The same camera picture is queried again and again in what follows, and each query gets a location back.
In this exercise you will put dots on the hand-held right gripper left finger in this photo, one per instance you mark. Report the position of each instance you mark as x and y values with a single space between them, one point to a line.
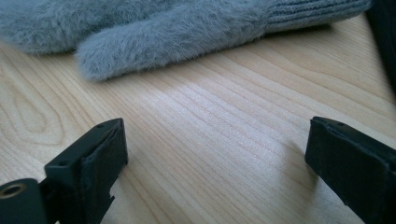
90 161

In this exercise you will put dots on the grey cloth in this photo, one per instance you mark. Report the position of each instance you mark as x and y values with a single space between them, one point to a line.
155 40

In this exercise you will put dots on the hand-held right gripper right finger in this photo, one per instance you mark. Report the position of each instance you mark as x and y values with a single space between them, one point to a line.
351 161

